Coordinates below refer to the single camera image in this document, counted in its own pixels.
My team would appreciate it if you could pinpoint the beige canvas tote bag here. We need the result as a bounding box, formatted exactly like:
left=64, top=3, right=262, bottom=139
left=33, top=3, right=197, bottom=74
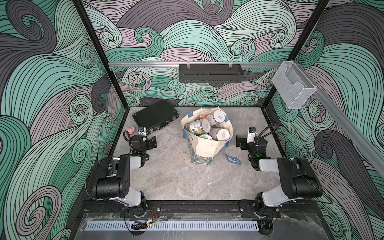
left=181, top=108, right=234, bottom=165

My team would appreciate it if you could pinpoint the green label seed jar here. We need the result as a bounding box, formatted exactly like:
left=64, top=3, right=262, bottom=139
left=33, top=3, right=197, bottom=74
left=187, top=119, right=211, bottom=135

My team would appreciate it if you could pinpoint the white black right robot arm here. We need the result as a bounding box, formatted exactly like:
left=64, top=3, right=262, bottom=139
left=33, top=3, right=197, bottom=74
left=236, top=136, right=323, bottom=210

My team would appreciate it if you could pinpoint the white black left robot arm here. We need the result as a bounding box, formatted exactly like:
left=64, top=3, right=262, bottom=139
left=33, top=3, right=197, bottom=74
left=92, top=131, right=157, bottom=211

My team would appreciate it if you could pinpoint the teal label seed jar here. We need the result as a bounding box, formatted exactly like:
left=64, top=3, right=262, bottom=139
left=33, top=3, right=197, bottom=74
left=199, top=134, right=213, bottom=140

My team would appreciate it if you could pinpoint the pink small toy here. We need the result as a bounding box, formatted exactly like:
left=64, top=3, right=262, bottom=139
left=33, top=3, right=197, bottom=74
left=126, top=127, right=136, bottom=135

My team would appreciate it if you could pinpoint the black hard case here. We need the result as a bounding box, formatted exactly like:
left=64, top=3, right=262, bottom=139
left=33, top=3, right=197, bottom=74
left=133, top=100, right=179, bottom=135

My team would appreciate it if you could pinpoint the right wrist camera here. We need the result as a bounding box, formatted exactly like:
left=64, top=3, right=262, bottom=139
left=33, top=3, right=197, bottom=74
left=247, top=127, right=257, bottom=143

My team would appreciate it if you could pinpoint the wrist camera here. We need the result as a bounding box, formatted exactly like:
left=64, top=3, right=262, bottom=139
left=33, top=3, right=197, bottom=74
left=247, top=127, right=257, bottom=143
left=138, top=127, right=147, bottom=136

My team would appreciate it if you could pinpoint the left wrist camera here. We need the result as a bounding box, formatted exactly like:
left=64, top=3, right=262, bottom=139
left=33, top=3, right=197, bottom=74
left=138, top=127, right=147, bottom=136

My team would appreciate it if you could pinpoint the clear acrylic wall box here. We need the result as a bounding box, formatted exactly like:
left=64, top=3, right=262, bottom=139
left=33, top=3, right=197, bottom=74
left=272, top=61, right=317, bottom=110

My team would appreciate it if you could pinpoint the black perforated wall shelf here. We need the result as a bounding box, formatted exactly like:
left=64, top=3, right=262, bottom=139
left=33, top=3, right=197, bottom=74
left=179, top=65, right=244, bottom=86

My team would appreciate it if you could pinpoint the aluminium wall rail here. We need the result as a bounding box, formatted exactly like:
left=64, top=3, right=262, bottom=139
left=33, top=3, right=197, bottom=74
left=108, top=61, right=283, bottom=69

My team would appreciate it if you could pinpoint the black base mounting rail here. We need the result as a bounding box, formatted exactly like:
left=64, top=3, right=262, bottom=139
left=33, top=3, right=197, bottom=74
left=80, top=200, right=320, bottom=220

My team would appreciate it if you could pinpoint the white slotted cable duct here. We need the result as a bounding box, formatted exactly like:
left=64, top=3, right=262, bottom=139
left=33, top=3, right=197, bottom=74
left=84, top=220, right=259, bottom=232

